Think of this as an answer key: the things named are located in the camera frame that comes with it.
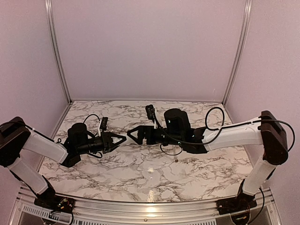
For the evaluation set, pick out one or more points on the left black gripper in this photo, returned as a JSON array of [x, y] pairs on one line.
[[107, 141]]

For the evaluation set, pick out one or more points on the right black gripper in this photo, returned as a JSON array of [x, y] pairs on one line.
[[148, 129]]

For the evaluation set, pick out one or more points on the white remote control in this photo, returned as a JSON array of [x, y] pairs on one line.
[[116, 140]]

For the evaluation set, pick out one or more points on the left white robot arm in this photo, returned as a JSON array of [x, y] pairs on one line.
[[16, 136]]

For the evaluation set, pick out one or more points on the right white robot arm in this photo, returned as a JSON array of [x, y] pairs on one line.
[[264, 130]]

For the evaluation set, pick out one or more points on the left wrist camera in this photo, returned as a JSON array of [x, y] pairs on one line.
[[102, 125]]

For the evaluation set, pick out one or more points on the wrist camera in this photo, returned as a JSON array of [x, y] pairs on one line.
[[150, 114], [102, 125]]

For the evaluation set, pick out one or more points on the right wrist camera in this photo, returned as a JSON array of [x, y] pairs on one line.
[[150, 114]]

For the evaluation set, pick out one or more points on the front aluminium rail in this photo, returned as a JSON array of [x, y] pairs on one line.
[[101, 212]]

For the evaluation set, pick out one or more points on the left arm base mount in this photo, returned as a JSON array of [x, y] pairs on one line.
[[55, 203]]

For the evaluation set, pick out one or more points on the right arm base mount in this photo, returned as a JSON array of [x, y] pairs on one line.
[[237, 203]]

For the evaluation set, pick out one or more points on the left aluminium frame post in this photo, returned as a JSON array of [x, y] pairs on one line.
[[56, 52]]

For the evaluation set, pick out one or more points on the aluminium frame post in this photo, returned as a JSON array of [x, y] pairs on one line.
[[239, 51], [56, 52]]

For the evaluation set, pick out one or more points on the right aluminium frame post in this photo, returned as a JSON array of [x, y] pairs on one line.
[[239, 51]]

